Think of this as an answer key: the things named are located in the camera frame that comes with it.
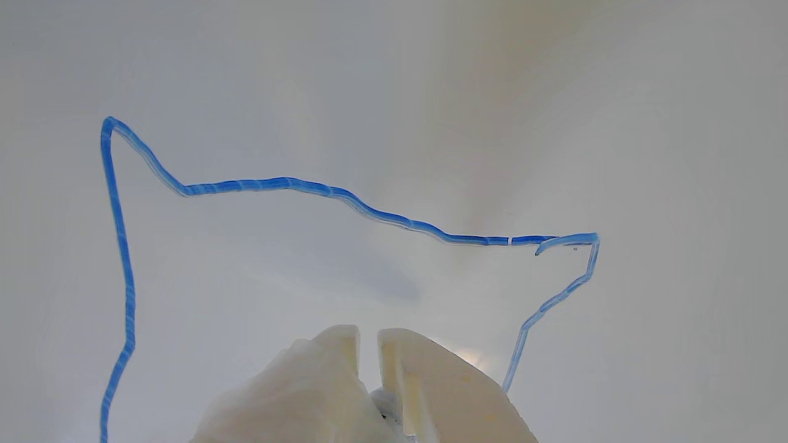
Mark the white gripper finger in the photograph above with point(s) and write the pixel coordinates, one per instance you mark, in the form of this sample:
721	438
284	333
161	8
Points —
295	394
443	394

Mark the large whiteboard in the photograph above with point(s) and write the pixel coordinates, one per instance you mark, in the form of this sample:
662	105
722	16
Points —
369	92

